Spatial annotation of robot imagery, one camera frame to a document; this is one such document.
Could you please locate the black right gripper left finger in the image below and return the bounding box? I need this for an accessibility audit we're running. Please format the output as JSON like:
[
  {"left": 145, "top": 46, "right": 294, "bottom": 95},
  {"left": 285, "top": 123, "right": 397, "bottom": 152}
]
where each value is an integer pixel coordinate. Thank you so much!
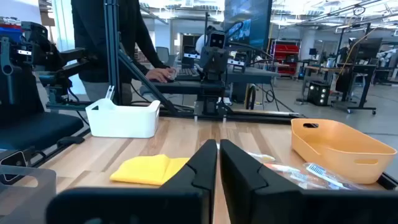
[{"left": 45, "top": 139, "right": 218, "bottom": 224}]

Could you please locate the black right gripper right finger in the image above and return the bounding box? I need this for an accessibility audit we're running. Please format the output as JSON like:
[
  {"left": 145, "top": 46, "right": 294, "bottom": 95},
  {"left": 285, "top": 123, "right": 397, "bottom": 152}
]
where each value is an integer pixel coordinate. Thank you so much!
[{"left": 219, "top": 139, "right": 398, "bottom": 224}]

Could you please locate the black computer keyboard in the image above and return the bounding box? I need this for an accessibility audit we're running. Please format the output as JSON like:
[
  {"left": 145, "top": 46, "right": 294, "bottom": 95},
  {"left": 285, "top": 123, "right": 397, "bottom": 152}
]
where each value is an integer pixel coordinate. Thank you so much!
[{"left": 175, "top": 67, "right": 200, "bottom": 82}]

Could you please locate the dark grey computer desk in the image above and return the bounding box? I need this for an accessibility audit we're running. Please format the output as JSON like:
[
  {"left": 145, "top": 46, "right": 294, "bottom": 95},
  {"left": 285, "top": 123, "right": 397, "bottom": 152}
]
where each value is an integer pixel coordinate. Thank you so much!
[{"left": 139, "top": 66, "right": 281, "bottom": 105}]

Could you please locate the yellow folded cloth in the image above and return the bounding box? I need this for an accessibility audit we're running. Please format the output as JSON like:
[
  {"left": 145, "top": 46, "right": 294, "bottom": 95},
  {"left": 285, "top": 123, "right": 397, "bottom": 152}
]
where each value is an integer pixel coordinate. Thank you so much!
[{"left": 109, "top": 154, "right": 191, "bottom": 187}]

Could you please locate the grey office chair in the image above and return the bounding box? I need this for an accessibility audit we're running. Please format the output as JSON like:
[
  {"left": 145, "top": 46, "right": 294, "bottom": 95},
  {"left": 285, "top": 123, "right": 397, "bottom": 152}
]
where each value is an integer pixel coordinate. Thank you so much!
[{"left": 155, "top": 45, "right": 170, "bottom": 67}]

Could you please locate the monitor with blue screen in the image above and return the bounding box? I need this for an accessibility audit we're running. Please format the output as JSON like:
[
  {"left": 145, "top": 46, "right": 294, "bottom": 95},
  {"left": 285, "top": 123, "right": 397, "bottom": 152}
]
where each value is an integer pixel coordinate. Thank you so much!
[{"left": 223, "top": 0, "right": 274, "bottom": 50}]

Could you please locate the person's hand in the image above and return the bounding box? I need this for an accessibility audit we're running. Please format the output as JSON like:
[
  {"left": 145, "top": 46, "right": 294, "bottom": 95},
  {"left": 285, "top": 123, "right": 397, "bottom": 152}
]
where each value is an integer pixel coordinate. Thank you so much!
[{"left": 145, "top": 67, "right": 177, "bottom": 83}]

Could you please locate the red tool cabinet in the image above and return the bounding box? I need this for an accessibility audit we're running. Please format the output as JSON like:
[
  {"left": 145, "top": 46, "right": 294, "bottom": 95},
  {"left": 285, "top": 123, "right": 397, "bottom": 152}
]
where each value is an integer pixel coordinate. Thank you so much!
[{"left": 269, "top": 42, "right": 300, "bottom": 77}]

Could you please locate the orange plastic bin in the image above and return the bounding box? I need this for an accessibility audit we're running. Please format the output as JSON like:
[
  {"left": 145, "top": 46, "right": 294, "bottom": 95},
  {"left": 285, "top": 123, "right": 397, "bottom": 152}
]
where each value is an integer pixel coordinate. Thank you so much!
[{"left": 290, "top": 118, "right": 398, "bottom": 185}]

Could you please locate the white plastic bin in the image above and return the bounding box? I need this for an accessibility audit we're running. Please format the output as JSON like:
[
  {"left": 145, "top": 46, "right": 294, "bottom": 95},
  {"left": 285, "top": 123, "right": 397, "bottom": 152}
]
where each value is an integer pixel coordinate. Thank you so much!
[{"left": 85, "top": 98, "right": 161, "bottom": 139}]

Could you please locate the wooden top desk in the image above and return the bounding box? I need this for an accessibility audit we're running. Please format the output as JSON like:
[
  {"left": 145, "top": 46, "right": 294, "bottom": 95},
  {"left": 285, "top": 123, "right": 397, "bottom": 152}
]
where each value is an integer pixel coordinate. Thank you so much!
[{"left": 300, "top": 64, "right": 343, "bottom": 105}]

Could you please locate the black box with lights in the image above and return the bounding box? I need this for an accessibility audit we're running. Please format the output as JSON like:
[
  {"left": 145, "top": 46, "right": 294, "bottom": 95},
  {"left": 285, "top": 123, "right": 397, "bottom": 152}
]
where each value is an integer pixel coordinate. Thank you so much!
[{"left": 307, "top": 80, "right": 331, "bottom": 107}]

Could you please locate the person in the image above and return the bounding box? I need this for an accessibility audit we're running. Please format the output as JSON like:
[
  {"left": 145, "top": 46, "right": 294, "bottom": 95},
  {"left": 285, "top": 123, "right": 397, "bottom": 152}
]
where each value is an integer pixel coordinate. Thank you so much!
[{"left": 70, "top": 0, "right": 177, "bottom": 106}]

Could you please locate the black standing desk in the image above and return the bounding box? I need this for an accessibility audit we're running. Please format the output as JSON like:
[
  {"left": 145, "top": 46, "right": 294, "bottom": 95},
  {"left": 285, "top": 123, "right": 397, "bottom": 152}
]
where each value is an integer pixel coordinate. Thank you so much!
[{"left": 331, "top": 62, "right": 379, "bottom": 115}]

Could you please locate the black computer monitor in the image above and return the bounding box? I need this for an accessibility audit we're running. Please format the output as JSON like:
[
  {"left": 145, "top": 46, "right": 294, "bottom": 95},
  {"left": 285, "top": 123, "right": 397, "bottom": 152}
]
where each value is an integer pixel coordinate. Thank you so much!
[{"left": 348, "top": 37, "right": 384, "bottom": 65}]

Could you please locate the grey translucent plastic bin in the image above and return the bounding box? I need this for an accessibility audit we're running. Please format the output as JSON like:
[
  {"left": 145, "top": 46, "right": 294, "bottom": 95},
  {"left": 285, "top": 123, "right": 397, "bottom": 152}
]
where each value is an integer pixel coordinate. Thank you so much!
[{"left": 0, "top": 164, "right": 57, "bottom": 217}]

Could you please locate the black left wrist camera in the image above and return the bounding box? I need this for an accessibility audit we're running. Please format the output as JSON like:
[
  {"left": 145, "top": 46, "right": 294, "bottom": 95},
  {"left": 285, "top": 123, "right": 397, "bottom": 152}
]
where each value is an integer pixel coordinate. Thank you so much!
[{"left": 206, "top": 30, "right": 227, "bottom": 50}]

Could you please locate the black aluminium frame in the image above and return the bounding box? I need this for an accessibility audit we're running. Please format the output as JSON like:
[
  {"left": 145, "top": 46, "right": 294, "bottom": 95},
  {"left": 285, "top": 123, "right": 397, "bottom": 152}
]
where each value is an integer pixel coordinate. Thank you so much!
[{"left": 45, "top": 0, "right": 307, "bottom": 126}]

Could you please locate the yellow hanging cable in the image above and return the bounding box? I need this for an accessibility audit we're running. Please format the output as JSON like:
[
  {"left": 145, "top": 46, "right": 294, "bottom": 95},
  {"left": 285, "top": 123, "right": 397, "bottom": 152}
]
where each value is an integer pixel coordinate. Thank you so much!
[{"left": 338, "top": 26, "right": 377, "bottom": 76}]

